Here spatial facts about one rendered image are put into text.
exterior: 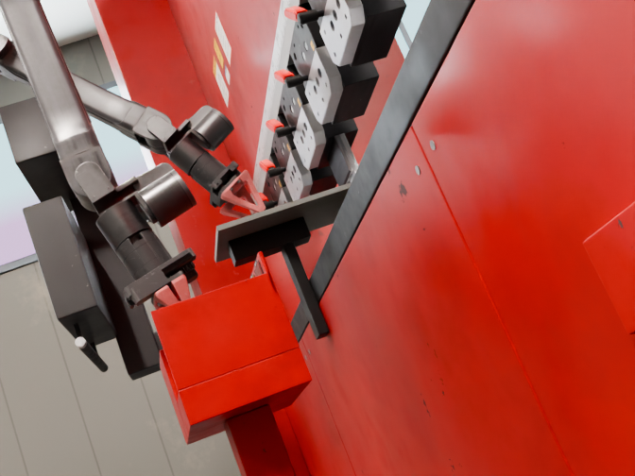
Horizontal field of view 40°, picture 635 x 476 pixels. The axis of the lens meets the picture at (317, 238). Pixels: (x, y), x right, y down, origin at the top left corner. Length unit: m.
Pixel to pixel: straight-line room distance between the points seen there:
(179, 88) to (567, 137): 2.11
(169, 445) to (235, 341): 4.40
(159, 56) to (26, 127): 0.46
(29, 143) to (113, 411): 3.01
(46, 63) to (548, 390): 0.81
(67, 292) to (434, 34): 1.94
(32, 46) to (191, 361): 0.50
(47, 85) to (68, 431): 4.45
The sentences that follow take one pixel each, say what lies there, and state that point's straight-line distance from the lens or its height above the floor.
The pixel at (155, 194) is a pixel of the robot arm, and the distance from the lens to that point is 1.17.
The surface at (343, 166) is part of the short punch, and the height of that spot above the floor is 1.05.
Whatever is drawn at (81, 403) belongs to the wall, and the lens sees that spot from 5.60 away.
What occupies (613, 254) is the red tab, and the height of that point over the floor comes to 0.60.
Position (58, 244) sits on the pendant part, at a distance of 2.64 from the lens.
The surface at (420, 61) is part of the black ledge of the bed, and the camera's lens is 0.83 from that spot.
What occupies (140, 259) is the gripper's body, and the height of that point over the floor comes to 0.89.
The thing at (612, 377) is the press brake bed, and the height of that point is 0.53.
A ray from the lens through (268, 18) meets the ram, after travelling 1.71.
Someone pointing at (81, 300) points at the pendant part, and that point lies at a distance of 2.58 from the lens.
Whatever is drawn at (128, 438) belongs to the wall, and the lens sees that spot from 5.52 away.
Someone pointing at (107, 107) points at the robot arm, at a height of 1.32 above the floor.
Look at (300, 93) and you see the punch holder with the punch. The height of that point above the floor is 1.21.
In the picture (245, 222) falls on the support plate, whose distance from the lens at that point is 1.49.
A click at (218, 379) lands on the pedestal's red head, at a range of 1.09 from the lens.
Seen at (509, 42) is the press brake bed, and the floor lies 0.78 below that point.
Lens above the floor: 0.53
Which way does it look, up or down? 15 degrees up
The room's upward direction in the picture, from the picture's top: 22 degrees counter-clockwise
